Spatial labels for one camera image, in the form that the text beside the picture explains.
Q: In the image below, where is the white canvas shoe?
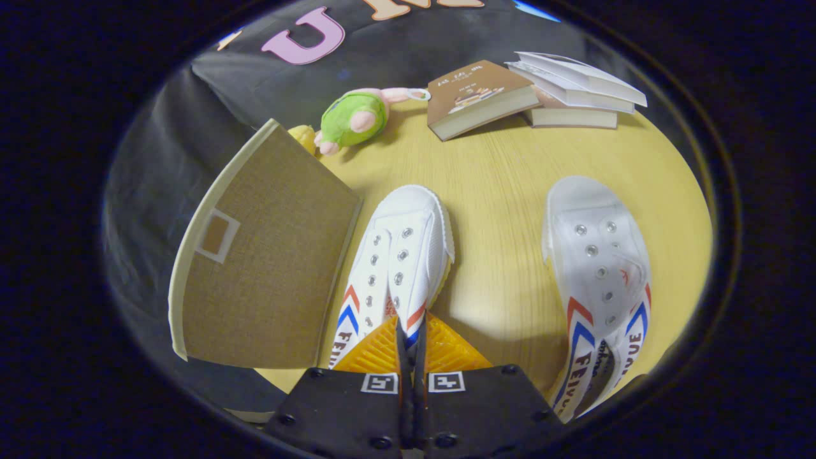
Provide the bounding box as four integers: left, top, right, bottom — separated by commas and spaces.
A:
328, 185, 455, 370
542, 176, 652, 423

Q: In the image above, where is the black backdrop cloth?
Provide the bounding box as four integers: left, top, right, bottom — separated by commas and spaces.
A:
105, 0, 597, 418

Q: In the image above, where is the tan fabric storage box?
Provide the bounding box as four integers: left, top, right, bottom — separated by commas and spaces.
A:
168, 119, 363, 370

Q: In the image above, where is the brown illustrated cover book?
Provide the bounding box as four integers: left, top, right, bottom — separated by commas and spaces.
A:
426, 60, 543, 142

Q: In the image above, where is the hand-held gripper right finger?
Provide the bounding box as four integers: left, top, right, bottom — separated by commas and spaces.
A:
412, 312, 565, 459

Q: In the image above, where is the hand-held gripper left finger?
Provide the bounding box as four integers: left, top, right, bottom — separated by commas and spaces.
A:
263, 316, 413, 459

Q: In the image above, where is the green and pink plush toy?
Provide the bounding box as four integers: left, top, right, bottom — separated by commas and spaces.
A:
314, 87, 432, 157

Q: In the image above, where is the yellow plush toy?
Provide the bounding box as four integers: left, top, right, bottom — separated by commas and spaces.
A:
287, 125, 318, 157

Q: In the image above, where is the white patterned cover book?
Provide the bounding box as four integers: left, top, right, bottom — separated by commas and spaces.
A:
506, 61, 636, 114

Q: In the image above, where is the thick white book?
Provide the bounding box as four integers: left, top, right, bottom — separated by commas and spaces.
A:
514, 51, 648, 108

